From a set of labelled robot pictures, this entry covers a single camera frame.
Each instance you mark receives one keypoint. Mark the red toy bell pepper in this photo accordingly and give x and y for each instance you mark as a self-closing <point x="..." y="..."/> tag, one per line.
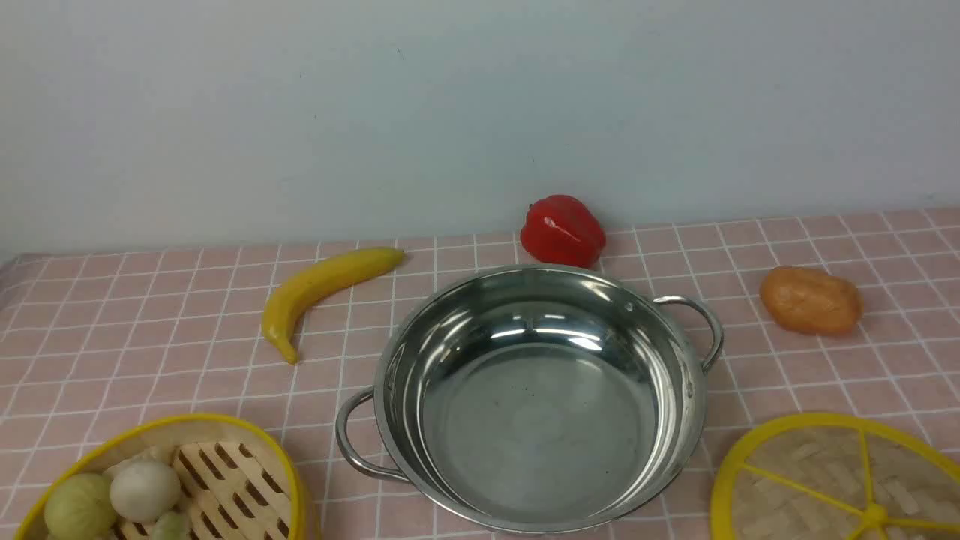
<point x="560" y="229"/>

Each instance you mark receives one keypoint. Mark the orange toy potato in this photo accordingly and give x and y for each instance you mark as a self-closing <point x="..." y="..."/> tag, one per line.
<point x="811" y="301"/>

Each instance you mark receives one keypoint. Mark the stainless steel pot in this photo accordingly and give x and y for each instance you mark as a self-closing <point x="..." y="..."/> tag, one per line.
<point x="537" y="400"/>

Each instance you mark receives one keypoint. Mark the white toy bun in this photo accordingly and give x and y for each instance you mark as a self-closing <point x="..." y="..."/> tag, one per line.
<point x="142" y="490"/>

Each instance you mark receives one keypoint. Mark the green toy dumpling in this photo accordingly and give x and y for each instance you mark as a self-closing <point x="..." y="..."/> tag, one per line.
<point x="172" y="525"/>

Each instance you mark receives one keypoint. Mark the green toy bun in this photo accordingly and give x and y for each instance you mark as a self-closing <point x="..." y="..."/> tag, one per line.
<point x="80" y="508"/>

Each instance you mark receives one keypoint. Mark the yellow toy banana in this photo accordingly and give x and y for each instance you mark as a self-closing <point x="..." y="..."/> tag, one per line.
<point x="286" y="305"/>

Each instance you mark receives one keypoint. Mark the bamboo steamer yellow rim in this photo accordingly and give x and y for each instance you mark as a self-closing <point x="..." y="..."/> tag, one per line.
<point x="237" y="482"/>

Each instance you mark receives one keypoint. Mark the woven bamboo steamer lid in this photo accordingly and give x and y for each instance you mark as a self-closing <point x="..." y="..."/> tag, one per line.
<point x="825" y="475"/>

